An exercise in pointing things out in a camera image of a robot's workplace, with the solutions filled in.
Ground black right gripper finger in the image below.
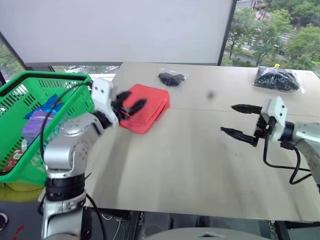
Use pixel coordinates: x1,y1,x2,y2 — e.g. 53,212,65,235
220,126,257,146
230,103,263,116

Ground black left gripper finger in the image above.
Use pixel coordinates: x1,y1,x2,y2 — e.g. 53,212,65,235
128,98,148,116
116,90,133,104

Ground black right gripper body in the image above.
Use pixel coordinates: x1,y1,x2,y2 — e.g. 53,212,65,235
251,113,273,148

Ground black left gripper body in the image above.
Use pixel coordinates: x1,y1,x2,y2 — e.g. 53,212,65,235
111,99,132,121

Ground green plastic basket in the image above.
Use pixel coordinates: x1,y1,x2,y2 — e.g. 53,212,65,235
0,70,95,186

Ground red fabric pouch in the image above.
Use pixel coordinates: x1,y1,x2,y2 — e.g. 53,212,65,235
118,83,171,135

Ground large clear bag black parts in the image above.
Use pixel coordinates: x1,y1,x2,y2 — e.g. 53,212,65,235
251,65,305,95

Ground small clear bag black parts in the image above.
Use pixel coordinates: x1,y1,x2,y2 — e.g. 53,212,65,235
157,70,190,88

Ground white roller blind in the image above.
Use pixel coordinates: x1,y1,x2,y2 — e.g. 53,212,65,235
0,0,237,64

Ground blue snack packet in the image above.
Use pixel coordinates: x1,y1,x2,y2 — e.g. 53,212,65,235
24,93,64,120

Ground purple snack packet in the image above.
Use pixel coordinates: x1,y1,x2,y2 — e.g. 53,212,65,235
21,109,55,141

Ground red green snack packet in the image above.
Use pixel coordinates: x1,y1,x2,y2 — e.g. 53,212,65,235
0,149,24,174

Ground yellow box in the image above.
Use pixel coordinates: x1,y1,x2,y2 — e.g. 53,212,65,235
0,182,47,202

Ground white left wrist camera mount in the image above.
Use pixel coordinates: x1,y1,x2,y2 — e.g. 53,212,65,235
90,78,120,129

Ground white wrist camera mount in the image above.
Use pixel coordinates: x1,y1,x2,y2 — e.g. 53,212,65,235
90,78,120,129
260,95,289,145

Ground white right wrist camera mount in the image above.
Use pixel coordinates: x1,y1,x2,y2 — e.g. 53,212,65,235
260,95,289,145

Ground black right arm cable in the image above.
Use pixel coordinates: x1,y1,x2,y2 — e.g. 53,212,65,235
262,138,320,193

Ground black window frame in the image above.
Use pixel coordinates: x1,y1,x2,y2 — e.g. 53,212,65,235
216,0,238,67

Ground thin white wires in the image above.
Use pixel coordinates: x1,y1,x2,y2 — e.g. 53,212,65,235
101,213,126,237

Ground black table leg frame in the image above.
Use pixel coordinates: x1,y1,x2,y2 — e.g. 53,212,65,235
126,210,146,240

